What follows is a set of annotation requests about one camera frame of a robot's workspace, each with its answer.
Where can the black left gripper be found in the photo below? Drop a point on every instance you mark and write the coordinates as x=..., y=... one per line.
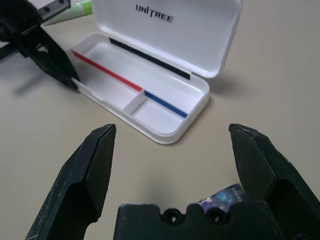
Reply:
x=15, y=15

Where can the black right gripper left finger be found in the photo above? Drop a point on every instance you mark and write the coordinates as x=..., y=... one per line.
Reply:
x=75, y=180

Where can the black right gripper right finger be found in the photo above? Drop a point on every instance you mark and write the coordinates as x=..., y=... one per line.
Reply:
x=275, y=180

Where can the small holographic eraser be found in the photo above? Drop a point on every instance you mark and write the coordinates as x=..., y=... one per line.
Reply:
x=225, y=196

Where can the white plastic pencil case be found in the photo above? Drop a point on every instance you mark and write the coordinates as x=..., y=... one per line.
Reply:
x=160, y=37

